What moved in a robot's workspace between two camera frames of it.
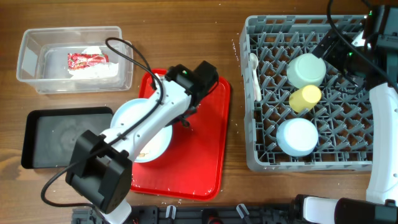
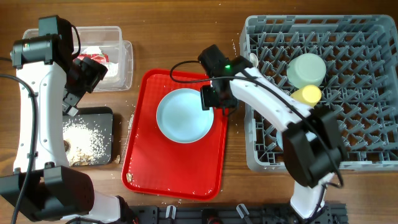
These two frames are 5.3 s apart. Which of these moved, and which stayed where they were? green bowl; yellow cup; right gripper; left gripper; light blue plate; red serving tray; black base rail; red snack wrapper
Moved: light blue plate; right gripper; left gripper
Stayed: green bowl; red serving tray; black base rail; yellow cup; red snack wrapper
